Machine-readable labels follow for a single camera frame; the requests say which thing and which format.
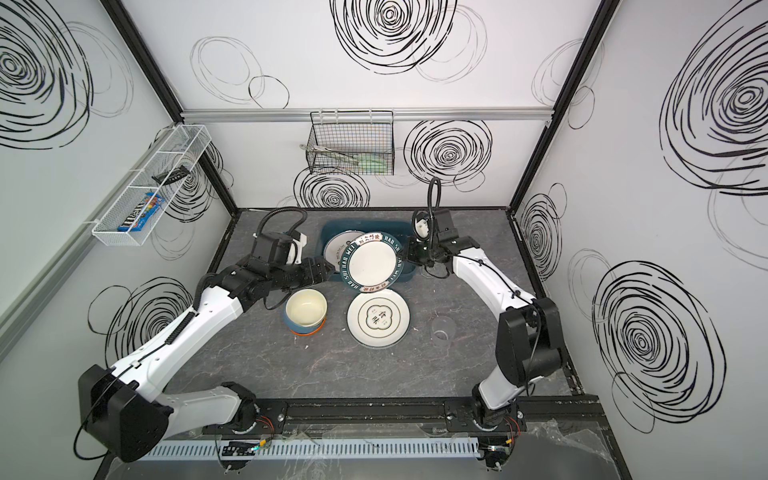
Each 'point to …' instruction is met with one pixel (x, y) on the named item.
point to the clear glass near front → (443, 329)
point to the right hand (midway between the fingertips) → (394, 253)
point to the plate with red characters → (336, 243)
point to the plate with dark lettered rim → (371, 262)
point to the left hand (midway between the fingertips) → (328, 271)
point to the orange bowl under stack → (304, 330)
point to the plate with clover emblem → (378, 320)
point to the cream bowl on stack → (306, 307)
